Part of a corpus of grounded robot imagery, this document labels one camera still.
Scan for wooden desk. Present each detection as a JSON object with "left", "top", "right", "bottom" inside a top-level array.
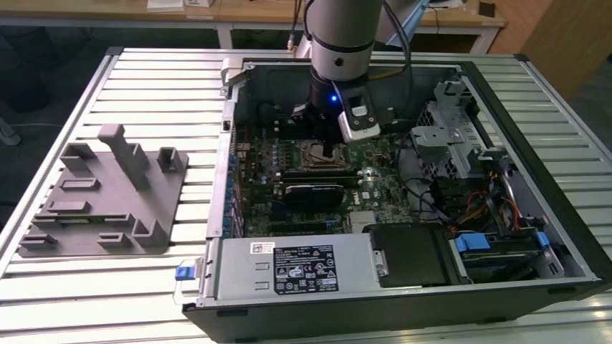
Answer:
[{"left": 94, "top": 0, "right": 510, "bottom": 54}]

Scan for CPU socket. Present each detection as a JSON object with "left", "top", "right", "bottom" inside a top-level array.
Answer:
[{"left": 299, "top": 139, "right": 354, "bottom": 171}]

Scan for silver case handle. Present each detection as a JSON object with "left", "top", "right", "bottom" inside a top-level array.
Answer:
[{"left": 219, "top": 57, "right": 248, "bottom": 97}]

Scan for grey parts rack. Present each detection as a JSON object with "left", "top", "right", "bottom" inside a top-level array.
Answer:
[{"left": 19, "top": 123, "right": 191, "bottom": 258}]

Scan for green motherboard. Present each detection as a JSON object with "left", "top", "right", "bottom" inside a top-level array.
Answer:
[{"left": 232, "top": 120, "right": 418, "bottom": 239}]

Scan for silver power supply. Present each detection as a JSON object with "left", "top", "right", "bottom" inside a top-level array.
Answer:
[{"left": 210, "top": 234, "right": 387, "bottom": 301}]

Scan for perforated metal drive cage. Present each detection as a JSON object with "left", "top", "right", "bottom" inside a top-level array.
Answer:
[{"left": 408, "top": 80, "right": 494, "bottom": 182}]

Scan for silver CPU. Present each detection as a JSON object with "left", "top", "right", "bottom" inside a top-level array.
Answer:
[{"left": 311, "top": 145, "right": 343, "bottom": 163}]

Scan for hard disk in blue carrier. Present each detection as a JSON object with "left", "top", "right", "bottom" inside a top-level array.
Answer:
[{"left": 452, "top": 231, "right": 551, "bottom": 284}]

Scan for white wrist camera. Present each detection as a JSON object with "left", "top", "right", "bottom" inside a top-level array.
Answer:
[{"left": 336, "top": 103, "right": 383, "bottom": 143}]

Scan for black graphics card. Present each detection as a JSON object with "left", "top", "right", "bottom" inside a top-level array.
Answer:
[{"left": 283, "top": 182, "right": 347, "bottom": 211}]

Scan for black PC case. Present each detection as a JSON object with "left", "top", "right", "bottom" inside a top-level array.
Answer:
[{"left": 182, "top": 53, "right": 612, "bottom": 341}]

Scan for yellow orange power wires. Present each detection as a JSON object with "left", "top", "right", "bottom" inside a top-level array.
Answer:
[{"left": 456, "top": 193, "right": 494, "bottom": 225}]

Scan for silver chipset heat sink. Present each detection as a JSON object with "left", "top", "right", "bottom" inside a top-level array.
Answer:
[{"left": 348, "top": 210, "right": 380, "bottom": 232}]

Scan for red wire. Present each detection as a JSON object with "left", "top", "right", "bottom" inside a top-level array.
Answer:
[{"left": 504, "top": 196, "right": 523, "bottom": 231}]

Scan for wooden cabinet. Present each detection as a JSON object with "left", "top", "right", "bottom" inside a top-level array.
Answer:
[{"left": 490, "top": 0, "right": 612, "bottom": 103}]

